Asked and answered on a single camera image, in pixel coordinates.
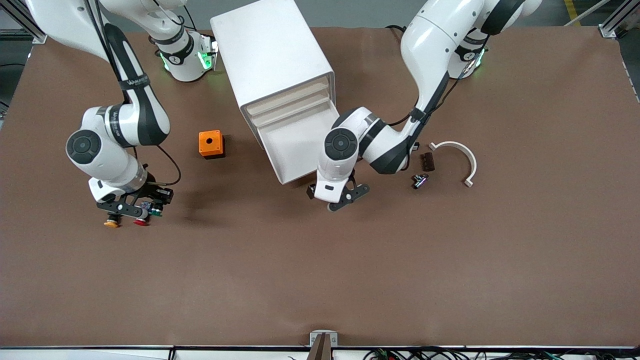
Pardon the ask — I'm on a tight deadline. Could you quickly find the white drawer cabinet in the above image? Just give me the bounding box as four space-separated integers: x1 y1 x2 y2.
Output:
210 0 337 151

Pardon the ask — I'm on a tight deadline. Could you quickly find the brown table cover sheet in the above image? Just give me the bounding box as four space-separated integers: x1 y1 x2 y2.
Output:
0 25 640 349

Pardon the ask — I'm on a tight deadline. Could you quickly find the white curved plastic clip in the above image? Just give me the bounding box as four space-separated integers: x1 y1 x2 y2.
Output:
429 141 477 189

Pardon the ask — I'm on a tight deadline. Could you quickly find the orange button enclosure box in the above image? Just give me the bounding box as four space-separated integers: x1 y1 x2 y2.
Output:
198 130 226 160

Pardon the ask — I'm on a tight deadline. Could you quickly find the white table edge rail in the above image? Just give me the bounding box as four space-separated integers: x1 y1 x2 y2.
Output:
0 346 640 360

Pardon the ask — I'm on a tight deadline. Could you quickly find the grey metal bracket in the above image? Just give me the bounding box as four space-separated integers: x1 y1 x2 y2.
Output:
308 330 339 360

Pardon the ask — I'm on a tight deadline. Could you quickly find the black cable bundle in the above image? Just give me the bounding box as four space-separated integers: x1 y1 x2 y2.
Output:
362 347 623 360

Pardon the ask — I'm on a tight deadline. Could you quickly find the aluminium frame profile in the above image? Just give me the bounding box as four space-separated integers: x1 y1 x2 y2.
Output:
5 0 49 45
597 0 640 40

